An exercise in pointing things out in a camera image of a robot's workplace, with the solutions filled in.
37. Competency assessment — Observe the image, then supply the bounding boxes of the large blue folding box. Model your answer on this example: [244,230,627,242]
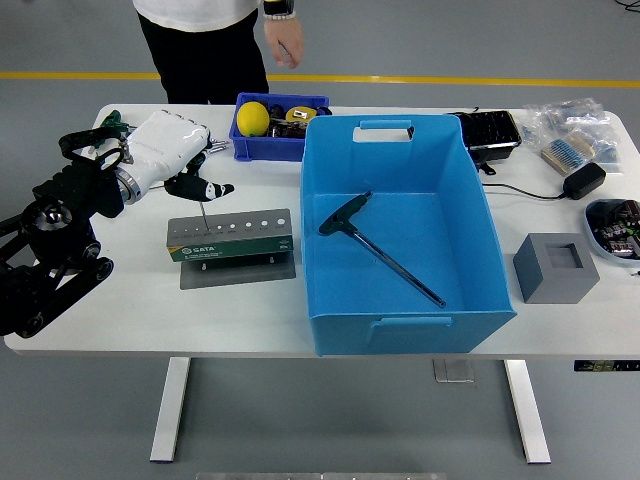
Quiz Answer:
[299,113,517,357]

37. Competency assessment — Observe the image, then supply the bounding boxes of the black wristwatch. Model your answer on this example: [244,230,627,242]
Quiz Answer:
[262,0,296,20]

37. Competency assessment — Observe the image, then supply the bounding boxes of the grey green hex key stand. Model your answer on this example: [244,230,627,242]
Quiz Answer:
[166,208,297,290]

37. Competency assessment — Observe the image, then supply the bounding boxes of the small blue plastic bin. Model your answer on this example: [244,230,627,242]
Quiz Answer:
[228,91,331,164]

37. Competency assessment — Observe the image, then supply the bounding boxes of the black adapter cable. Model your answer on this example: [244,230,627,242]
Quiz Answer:
[482,182,569,200]

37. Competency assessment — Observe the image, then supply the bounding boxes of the person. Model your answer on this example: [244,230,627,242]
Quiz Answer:
[132,0,306,105]

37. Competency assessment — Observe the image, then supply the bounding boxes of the large green T-handle hex key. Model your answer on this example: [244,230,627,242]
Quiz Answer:
[317,188,448,310]

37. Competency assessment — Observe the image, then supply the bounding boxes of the taped resistor strip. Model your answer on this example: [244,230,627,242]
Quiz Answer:
[539,130,597,176]

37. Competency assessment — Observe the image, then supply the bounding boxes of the metal floor plate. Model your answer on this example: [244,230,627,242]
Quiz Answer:
[433,358,475,384]

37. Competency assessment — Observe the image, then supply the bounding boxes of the person's left hand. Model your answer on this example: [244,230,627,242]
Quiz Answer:
[263,17,305,70]

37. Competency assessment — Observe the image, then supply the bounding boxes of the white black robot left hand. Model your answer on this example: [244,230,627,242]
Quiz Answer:
[122,110,236,203]

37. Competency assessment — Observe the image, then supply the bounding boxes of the black plastic tray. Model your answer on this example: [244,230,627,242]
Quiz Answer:
[447,110,523,162]

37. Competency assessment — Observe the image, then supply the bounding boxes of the black cord loop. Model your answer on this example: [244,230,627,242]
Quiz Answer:
[470,150,497,176]

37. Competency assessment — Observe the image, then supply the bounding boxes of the black table control panel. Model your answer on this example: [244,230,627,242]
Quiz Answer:
[573,359,640,373]

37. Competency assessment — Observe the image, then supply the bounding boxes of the clear plastic parts bag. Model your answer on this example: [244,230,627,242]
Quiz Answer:
[589,122,625,175]
[522,97,612,134]

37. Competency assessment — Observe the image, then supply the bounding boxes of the white table leg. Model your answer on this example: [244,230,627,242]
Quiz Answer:
[149,357,192,464]
[502,358,552,465]

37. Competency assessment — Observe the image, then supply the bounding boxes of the dark brown tool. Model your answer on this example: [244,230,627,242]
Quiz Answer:
[267,119,309,140]

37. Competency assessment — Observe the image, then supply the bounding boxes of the yellow black tape measure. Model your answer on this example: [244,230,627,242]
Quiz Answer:
[284,105,321,124]

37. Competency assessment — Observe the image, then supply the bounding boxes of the black power adapter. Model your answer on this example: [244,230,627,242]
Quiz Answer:
[562,162,607,201]

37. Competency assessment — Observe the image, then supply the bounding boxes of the grey cube block with recess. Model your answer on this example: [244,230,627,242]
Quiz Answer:
[512,232,601,305]

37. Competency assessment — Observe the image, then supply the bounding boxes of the pale blue parts tray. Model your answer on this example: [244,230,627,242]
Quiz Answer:
[583,198,640,266]

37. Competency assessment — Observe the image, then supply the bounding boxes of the dark electronic components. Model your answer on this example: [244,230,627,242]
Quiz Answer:
[592,199,640,259]

